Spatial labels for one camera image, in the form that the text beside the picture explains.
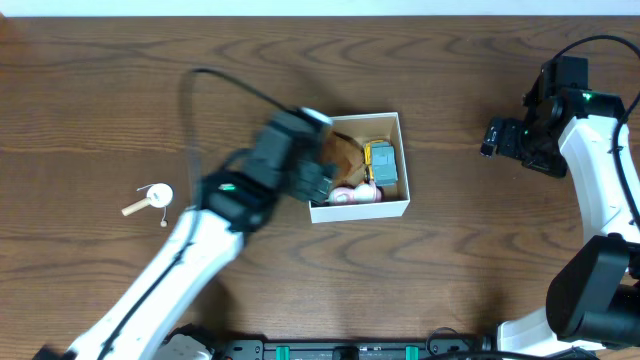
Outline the brown plush toy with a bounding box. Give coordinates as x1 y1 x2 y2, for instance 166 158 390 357
321 132 366 187

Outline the white duck toy pink hat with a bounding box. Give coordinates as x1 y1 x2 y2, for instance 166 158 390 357
327 182 382 206

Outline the grey yellow toy truck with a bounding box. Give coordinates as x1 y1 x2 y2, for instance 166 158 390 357
363 140 398 187

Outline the white wooden pellet drum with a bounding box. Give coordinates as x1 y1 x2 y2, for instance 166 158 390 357
121 183 174 228

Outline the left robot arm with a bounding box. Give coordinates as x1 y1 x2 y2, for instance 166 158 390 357
35 108 333 360

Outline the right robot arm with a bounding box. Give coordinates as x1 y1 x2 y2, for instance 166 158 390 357
481 56 639 356

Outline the white cardboard box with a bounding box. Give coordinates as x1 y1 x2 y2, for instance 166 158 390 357
308 112 411 223

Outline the right black cable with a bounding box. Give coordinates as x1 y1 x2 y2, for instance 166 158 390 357
549 33 640 231

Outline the black cable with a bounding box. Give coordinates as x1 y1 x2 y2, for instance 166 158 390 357
99 67 291 360
549 33 640 231

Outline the left black cable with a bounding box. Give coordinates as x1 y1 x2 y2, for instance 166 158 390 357
99 67 291 360

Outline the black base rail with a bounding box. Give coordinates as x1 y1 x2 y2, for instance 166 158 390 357
159 324 597 360

